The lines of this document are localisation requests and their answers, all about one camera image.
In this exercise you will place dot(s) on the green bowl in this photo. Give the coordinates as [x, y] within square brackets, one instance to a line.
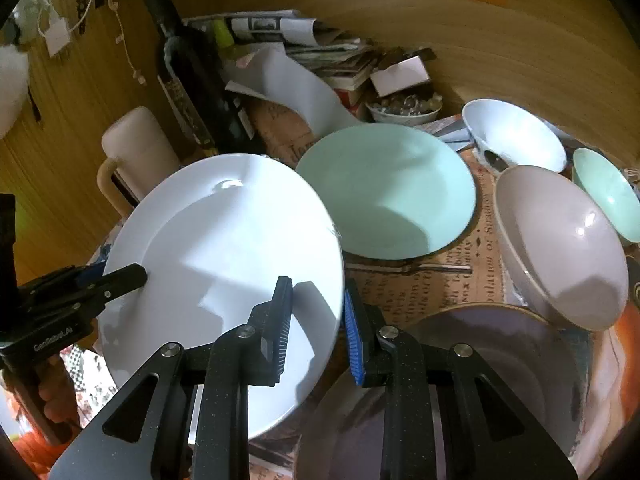
[605, 195]

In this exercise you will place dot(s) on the white fluffy object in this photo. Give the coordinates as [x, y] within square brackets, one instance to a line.
[10, 90]

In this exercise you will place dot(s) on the green plate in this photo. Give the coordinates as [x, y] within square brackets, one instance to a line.
[390, 195]

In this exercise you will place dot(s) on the checkered paper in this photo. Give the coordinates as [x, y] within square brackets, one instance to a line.
[92, 380]

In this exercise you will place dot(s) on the rolled newspaper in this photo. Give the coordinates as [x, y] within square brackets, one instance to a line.
[270, 25]

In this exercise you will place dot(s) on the metal utensil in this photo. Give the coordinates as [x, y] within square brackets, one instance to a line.
[425, 266]

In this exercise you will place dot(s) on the grey paper pieces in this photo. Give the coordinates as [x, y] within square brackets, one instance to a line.
[452, 130]

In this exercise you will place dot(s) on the stack of books and magazines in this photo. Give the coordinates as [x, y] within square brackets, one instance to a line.
[340, 65]

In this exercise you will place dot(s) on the white paper tag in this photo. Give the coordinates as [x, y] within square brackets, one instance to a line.
[56, 36]

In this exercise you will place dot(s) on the person's left hand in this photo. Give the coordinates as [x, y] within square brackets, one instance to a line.
[56, 395]

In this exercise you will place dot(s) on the small bowl of trinkets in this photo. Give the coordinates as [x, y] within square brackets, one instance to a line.
[405, 110]

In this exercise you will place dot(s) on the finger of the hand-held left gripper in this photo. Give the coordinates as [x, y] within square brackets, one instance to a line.
[87, 274]
[125, 280]

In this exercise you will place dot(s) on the dark wine bottle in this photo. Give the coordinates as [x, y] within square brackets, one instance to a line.
[185, 70]

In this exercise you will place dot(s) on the large white plate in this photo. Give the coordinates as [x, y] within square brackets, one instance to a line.
[225, 240]

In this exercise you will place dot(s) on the white paper sheet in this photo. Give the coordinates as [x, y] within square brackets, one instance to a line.
[295, 90]

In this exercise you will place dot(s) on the grey plate with gold rim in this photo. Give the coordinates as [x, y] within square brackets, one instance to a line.
[525, 360]

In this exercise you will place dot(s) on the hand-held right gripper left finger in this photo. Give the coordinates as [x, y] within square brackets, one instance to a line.
[281, 320]

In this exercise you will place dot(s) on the white card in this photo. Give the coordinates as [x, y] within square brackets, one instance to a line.
[400, 76]

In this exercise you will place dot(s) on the person's left forearm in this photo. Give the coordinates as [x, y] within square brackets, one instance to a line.
[30, 445]

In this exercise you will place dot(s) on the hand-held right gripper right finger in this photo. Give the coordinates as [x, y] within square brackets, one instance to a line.
[352, 340]

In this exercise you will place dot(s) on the yellow-green marker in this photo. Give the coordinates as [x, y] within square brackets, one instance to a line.
[222, 32]

